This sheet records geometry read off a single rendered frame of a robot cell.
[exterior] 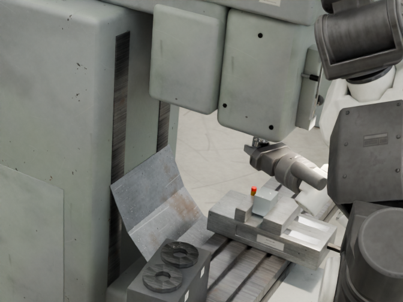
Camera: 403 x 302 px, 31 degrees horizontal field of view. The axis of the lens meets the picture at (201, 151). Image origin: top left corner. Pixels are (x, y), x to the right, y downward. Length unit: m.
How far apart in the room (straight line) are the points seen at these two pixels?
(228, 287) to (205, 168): 2.43
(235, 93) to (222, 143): 2.87
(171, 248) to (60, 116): 0.49
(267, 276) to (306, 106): 0.50
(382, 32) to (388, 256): 0.39
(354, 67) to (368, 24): 0.08
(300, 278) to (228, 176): 2.18
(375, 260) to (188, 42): 0.89
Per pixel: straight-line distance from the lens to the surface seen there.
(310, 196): 1.76
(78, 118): 1.92
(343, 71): 1.29
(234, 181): 4.25
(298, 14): 1.65
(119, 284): 2.27
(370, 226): 1.11
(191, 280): 1.67
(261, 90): 1.76
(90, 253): 2.12
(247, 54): 1.75
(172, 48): 1.82
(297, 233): 2.10
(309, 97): 1.81
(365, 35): 1.28
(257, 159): 1.86
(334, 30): 1.29
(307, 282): 2.17
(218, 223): 2.14
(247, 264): 2.06
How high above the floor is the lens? 2.12
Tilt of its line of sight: 28 degrees down
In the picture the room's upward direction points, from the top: 6 degrees clockwise
